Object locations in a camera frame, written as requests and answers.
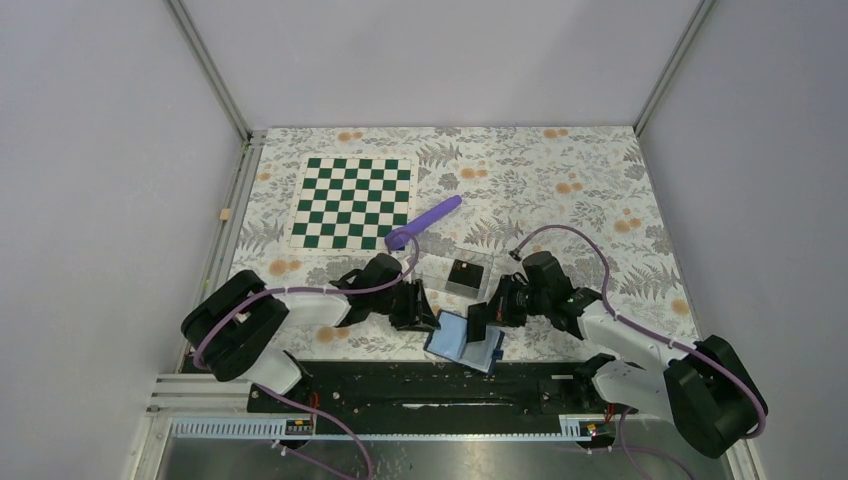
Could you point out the blue leather card holder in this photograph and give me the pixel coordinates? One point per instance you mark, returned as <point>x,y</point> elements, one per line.
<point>451,342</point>

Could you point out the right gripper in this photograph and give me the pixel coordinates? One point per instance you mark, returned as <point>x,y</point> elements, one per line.
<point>501,310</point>

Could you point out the clear plastic card box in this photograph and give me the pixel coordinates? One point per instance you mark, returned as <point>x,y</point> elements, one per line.
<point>434,267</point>

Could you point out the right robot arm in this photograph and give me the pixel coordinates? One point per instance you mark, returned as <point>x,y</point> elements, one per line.
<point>700,387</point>

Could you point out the green white chessboard mat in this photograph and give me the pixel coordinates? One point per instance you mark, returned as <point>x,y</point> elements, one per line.
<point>347,205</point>

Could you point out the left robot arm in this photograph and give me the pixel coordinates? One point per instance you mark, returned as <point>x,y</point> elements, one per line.
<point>232,330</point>

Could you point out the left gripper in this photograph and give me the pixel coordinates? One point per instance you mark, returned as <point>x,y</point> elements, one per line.
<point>417,312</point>

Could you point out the purple cylindrical tube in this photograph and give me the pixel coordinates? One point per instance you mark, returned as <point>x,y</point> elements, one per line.
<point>399,237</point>

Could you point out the floral tablecloth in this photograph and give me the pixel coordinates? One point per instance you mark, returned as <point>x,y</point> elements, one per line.
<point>583,194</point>

